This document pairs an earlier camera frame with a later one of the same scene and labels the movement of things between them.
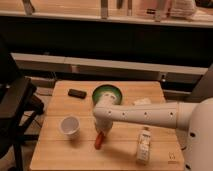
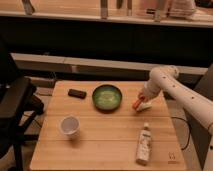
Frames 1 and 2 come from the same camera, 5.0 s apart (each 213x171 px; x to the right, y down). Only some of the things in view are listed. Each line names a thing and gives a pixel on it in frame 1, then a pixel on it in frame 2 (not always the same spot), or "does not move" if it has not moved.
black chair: [19, 106] does not move
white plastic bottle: [143, 146] does not move
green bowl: [107, 89] does not move
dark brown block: [77, 93] does not move
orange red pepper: [99, 140] -> [137, 102]
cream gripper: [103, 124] -> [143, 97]
